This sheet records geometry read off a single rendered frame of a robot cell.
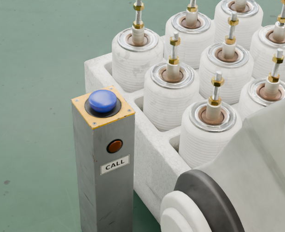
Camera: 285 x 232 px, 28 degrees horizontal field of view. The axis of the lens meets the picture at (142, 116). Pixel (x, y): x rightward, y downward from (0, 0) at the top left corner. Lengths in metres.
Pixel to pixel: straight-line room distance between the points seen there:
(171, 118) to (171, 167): 0.10
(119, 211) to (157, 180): 0.09
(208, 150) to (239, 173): 0.33
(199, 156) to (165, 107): 0.11
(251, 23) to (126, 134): 0.42
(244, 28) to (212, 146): 0.34
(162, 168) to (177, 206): 0.33
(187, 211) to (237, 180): 0.07
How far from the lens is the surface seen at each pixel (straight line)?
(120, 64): 1.06
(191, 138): 0.91
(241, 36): 1.17
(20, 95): 1.35
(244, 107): 0.97
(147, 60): 1.05
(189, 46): 1.10
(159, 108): 0.99
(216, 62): 1.03
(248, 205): 0.59
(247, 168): 0.56
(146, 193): 1.08
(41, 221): 1.10
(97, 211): 0.94
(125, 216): 0.99
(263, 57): 1.10
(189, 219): 0.62
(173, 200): 0.65
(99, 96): 0.83
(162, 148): 0.96
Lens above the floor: 0.87
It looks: 43 degrees down
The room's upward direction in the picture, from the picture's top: 2 degrees clockwise
